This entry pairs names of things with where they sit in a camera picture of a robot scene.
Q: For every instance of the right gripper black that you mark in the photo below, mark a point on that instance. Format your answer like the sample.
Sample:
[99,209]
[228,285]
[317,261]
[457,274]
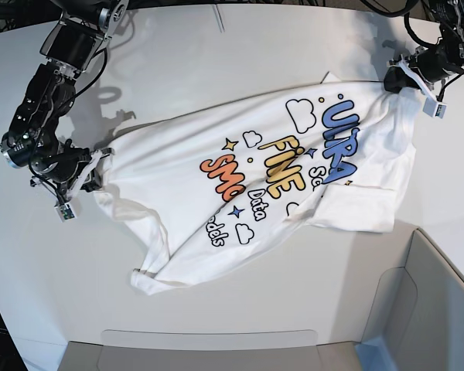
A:
[63,168]

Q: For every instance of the white t-shirt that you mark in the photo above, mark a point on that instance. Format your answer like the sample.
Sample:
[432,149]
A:
[210,191]

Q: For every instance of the beige cardboard box right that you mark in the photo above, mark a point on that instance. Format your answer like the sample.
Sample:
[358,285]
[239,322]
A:
[416,321]

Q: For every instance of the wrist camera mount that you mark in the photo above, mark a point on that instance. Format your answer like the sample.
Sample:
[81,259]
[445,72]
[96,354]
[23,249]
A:
[64,201]
[432,106]

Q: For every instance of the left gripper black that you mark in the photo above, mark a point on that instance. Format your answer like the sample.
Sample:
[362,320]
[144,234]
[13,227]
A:
[432,62]

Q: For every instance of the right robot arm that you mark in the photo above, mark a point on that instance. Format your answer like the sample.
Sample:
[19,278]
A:
[82,33]

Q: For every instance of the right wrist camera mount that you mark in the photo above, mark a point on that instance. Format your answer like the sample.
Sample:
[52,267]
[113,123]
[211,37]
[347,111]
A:
[64,201]

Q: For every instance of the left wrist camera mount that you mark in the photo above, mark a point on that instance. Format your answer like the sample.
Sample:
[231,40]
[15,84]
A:
[432,106]

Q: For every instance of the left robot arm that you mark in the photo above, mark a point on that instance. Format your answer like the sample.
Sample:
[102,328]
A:
[448,14]

